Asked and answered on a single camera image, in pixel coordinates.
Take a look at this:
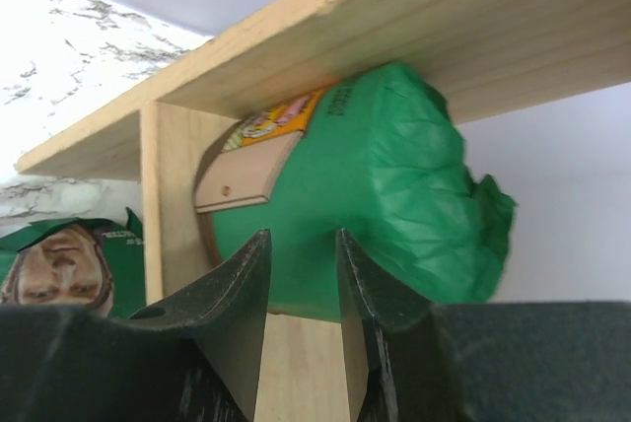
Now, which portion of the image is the green brown roll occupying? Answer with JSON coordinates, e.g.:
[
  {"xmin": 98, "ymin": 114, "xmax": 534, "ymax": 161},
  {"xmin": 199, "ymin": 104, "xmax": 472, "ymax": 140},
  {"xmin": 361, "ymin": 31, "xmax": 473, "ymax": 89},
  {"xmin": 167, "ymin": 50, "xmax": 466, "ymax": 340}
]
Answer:
[{"xmin": 193, "ymin": 62, "xmax": 515, "ymax": 321}]

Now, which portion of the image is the green snack bag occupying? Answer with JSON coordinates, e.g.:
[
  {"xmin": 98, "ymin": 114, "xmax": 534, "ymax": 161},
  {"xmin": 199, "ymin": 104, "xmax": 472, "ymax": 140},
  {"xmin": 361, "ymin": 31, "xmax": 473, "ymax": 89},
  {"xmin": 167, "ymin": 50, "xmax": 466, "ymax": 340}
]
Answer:
[{"xmin": 1, "ymin": 209, "xmax": 146, "ymax": 317}]

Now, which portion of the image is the wooden two-tier shelf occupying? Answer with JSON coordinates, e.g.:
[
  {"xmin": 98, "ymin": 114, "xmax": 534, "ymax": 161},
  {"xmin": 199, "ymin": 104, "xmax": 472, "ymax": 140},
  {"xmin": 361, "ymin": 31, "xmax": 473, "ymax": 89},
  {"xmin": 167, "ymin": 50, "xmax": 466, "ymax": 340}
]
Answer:
[{"xmin": 18, "ymin": 0, "xmax": 630, "ymax": 421}]

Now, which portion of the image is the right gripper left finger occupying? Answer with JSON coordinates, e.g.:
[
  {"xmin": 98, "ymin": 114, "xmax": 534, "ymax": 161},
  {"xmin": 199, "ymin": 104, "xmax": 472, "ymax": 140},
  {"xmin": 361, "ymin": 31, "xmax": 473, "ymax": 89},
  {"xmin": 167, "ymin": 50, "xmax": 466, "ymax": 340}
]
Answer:
[{"xmin": 1, "ymin": 230, "xmax": 272, "ymax": 421}]

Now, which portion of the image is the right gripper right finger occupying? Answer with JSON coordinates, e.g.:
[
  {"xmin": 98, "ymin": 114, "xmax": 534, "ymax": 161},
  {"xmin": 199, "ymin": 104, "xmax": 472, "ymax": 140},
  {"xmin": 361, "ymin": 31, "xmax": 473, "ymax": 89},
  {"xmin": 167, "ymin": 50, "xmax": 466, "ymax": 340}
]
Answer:
[{"xmin": 336, "ymin": 230, "xmax": 630, "ymax": 422}]

